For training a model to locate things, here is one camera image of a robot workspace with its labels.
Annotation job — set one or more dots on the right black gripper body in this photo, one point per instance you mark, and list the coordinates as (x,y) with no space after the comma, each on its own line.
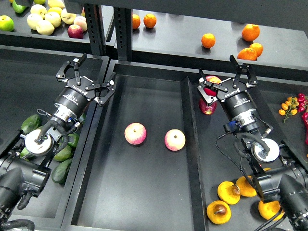
(238,106)

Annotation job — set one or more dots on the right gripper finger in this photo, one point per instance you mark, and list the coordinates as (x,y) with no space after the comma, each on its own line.
(212,88)
(243,69)

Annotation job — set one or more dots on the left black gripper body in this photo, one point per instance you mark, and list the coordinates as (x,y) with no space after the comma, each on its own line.
(75,97)

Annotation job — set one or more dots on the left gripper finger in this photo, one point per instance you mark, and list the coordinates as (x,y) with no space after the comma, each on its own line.
(101,92)
(70,69)

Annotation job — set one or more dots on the dark green avocado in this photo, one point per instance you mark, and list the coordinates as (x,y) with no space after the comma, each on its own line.
(60,173)

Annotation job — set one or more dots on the yellow pear with brown stem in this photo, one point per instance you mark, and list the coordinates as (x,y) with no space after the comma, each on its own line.
(218,212)

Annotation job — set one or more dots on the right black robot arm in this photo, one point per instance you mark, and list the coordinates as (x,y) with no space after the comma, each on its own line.
(277,172)

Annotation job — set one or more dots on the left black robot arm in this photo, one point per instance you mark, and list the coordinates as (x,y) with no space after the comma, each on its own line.
(25,160)

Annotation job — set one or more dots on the green avocado right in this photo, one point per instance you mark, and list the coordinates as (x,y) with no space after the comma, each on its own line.
(73,140)

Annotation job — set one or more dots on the dark avocado upper left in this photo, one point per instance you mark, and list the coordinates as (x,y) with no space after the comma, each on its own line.
(31,123)

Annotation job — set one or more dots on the pale yellow pear front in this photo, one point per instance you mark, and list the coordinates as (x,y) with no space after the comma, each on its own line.
(44,27)

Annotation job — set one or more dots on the pale yellow pear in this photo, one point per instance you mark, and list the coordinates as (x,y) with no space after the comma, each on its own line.
(54,18)
(67,17)
(44,27)
(38,9)
(33,19)

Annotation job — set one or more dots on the green avocado centre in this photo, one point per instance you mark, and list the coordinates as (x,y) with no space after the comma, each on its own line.
(64,154)

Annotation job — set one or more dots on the pale yellow pear centre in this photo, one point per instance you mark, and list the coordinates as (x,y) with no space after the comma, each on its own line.
(54,18)

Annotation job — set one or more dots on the pale yellow pear right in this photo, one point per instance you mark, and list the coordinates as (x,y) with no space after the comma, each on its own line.
(67,17)

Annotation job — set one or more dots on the pale yellow pear left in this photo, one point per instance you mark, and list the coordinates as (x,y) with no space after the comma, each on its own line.
(33,19)

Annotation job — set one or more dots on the pale yellow pear back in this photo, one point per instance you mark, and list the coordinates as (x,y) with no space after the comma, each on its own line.
(38,9)

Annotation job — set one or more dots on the green avocado middle left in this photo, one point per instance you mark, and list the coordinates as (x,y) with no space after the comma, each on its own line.
(24,152)

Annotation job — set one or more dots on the yellow pear middle of group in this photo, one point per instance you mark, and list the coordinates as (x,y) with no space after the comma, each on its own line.
(246,189)

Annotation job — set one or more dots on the yellow pear of group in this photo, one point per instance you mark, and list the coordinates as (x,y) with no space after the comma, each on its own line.
(246,189)
(229,192)

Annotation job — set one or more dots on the yellow pear left of group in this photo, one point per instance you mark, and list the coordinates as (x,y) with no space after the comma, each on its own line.
(229,192)

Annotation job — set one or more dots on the dark red apple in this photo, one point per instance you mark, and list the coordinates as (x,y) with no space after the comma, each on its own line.
(205,108)

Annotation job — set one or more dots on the bright red apple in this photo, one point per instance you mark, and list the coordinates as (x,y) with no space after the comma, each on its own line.
(213,79)

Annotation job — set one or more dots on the orange front right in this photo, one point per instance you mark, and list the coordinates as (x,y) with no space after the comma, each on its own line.
(247,54)

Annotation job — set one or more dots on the small orange right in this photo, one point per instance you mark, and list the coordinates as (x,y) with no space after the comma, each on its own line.
(257,47)

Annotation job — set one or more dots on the orange cherry tomato bunch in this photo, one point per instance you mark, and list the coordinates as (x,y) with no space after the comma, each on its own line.
(289,108)

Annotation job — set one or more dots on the red apple on shelf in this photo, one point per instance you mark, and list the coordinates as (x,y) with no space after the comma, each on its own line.
(75,32)

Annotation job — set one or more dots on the large orange top right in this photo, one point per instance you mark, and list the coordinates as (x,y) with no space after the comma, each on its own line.
(250,32)

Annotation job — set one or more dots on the pink apple left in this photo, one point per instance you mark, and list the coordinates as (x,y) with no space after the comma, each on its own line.
(135,133)

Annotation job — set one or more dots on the pink apple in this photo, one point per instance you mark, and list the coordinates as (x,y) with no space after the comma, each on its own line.
(175,139)
(135,133)

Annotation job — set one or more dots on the pink apple right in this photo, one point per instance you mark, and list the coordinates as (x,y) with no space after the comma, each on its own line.
(175,139)

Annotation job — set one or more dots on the red chili peppers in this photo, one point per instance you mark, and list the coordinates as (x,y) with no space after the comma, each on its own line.
(303,107)

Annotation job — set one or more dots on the pink peach on shelf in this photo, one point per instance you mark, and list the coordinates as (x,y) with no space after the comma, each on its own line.
(81,21)

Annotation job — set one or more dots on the orange centre of shelf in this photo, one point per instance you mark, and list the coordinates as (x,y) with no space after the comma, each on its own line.
(208,40)

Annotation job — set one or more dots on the yellow lemon on shelf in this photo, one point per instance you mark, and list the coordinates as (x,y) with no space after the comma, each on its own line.
(55,9)

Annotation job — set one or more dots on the green apple on shelf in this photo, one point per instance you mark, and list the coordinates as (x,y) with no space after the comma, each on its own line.
(6,23)

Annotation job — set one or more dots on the green fruit top shelf corner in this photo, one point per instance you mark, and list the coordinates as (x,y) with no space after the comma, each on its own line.
(19,9)

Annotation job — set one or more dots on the black tray divider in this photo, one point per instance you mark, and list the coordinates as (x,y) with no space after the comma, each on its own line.
(193,158)

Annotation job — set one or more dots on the black perforated shelf post left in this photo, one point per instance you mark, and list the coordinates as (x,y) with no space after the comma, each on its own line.
(94,19)

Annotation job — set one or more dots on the black perforated shelf post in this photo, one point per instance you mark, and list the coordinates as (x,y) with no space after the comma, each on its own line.
(94,19)
(123,27)

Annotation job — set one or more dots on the black perforated shelf post right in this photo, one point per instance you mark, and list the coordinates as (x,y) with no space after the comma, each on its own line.
(123,27)

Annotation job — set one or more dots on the orange half hidden by post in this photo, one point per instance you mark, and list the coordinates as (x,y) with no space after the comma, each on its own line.
(136,21)

